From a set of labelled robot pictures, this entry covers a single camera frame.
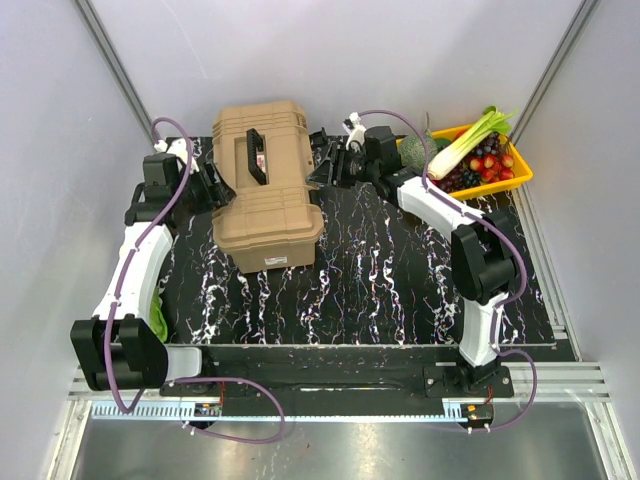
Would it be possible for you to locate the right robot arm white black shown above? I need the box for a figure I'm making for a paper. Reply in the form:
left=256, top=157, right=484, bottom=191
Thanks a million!
left=307, top=110, right=527, bottom=396

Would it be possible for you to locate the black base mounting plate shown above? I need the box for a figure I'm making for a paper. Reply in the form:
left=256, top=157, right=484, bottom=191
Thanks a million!
left=160, top=345, right=502, bottom=418

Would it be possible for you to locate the black marble pattern mat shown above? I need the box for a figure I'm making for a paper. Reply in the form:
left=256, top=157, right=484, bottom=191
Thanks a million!
left=110, top=134, right=558, bottom=347

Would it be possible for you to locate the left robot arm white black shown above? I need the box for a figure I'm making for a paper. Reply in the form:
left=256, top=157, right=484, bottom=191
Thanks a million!
left=70, top=138, right=235, bottom=395

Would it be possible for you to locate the avocado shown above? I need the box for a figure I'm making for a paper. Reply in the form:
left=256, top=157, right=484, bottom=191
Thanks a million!
left=436, top=138, right=451, bottom=151

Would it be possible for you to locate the red yellow cherry cluster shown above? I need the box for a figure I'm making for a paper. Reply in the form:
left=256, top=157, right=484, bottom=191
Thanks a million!
left=467, top=153, right=515, bottom=184

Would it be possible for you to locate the green melon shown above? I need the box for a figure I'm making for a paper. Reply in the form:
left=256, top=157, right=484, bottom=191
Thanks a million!
left=397, top=134, right=439, bottom=170

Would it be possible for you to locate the dark grape bunch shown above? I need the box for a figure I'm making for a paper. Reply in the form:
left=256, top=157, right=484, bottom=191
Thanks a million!
left=434, top=132, right=505, bottom=194

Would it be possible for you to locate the yellow plastic tray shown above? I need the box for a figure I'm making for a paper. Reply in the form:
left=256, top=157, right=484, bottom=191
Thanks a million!
left=396, top=123, right=534, bottom=202

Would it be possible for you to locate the napa cabbage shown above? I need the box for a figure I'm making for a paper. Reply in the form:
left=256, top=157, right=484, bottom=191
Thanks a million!
left=149, top=287, right=168, bottom=343

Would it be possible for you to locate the leek with green leaves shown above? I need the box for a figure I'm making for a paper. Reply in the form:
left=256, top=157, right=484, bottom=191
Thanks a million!
left=426, top=106, right=515, bottom=180

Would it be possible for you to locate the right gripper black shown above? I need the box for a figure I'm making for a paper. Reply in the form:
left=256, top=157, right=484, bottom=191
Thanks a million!
left=304, top=144, right=378, bottom=191

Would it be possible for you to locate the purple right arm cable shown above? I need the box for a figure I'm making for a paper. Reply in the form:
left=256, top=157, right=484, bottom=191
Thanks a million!
left=354, top=109, right=539, bottom=434

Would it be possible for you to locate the tan plastic tool box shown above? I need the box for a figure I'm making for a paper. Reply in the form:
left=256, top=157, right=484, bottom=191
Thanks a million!
left=212, top=100, right=324, bottom=274

